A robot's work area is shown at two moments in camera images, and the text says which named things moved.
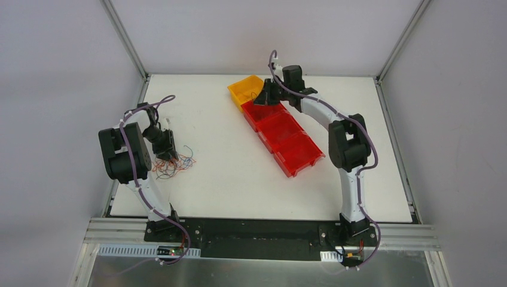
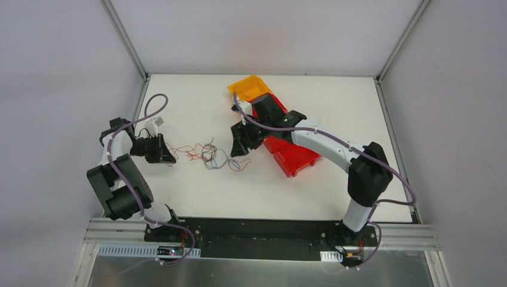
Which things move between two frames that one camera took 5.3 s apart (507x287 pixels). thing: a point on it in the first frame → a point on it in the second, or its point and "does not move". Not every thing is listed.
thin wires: x=170 y=166 → x=208 y=159
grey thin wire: x=164 y=169 → x=204 y=147
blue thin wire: x=187 y=162 → x=228 y=160
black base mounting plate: x=263 y=239 does not move
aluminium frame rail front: x=134 y=231 does not move
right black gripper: x=270 y=93 → x=246 y=135
